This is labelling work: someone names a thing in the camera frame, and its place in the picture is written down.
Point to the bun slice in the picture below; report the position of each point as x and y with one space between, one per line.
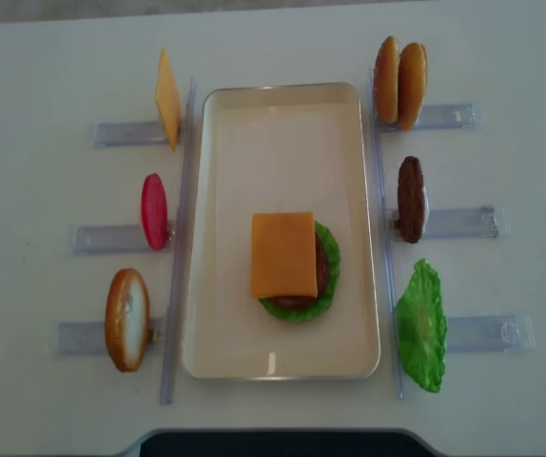
413 74

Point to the orange cheese slice on burger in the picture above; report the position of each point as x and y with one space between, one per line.
283 255

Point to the brown meat patty on tray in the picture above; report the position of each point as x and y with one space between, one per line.
323 275

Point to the green lettuce leaf on tray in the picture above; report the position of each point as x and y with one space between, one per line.
323 304

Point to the red tomato slice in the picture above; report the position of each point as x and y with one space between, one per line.
154 212

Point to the standing brown meat patty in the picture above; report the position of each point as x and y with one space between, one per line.
412 201

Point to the bread slice left holder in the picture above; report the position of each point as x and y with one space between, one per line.
127 320

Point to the standing orange cheese slice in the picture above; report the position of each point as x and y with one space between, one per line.
167 100

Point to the clear cheese holder track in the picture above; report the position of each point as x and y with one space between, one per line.
111 135

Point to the standing green lettuce leaf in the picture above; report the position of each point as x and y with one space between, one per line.
422 328

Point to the clear tomato holder track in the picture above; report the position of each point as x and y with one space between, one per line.
107 240

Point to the clear left bread holder track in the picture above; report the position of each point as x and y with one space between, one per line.
71 339

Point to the clear lettuce holder track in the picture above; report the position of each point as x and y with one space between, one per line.
496 333

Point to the cream rectangular tray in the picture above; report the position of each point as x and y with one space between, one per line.
279 149

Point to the clear patty holder track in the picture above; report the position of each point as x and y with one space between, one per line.
486 221

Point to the bun slice right holder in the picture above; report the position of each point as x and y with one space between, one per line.
386 78

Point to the clear bun holder track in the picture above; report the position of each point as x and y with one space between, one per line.
466 115

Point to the dark base panel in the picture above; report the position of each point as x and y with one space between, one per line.
282 443

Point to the clear left long rail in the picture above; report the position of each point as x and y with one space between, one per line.
177 291

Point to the clear long rail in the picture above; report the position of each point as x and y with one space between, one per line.
385 250
177 291

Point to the clear right long rail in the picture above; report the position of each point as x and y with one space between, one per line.
385 250

